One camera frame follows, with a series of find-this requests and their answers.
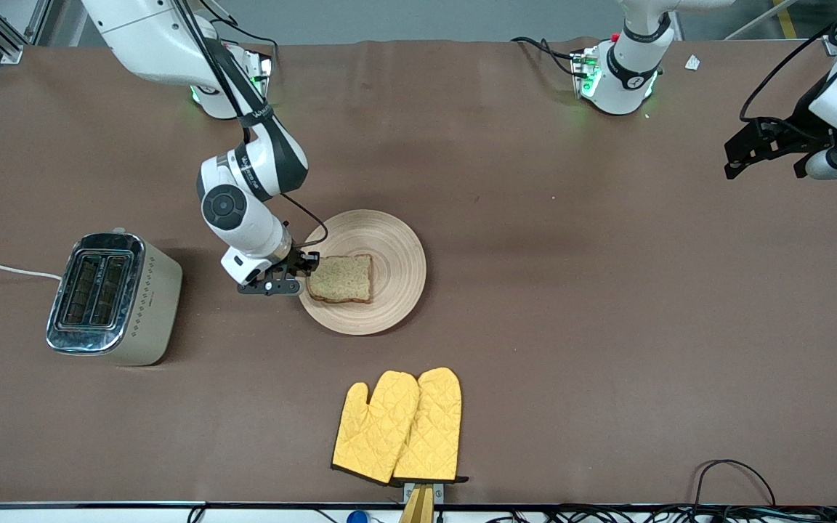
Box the black cable bundle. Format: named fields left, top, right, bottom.
left=186, top=504, right=837, bottom=523

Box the black left base cable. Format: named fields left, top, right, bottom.
left=511, top=36, right=581, bottom=78

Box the white toaster power cable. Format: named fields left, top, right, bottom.
left=0, top=261, right=63, bottom=281

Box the round wooden plate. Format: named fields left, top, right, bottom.
left=297, top=209, right=427, bottom=336

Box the slice of brown bread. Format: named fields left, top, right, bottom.
left=307, top=254, right=374, bottom=304

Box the black looped cable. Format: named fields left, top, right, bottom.
left=694, top=459, right=777, bottom=509

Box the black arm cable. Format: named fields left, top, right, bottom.
left=740, top=0, right=837, bottom=123
left=171, top=0, right=329, bottom=249

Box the yellow quilted oven mitt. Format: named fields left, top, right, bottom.
left=392, top=367, right=469, bottom=485
left=331, top=370, right=421, bottom=486

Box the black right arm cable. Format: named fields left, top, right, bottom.
left=171, top=0, right=329, bottom=249

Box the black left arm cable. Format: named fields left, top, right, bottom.
left=740, top=0, right=837, bottom=123

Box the wooden clamp with bracket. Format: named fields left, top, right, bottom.
left=398, top=481, right=445, bottom=523

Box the chrome and beige toaster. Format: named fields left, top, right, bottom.
left=46, top=229, right=183, bottom=367

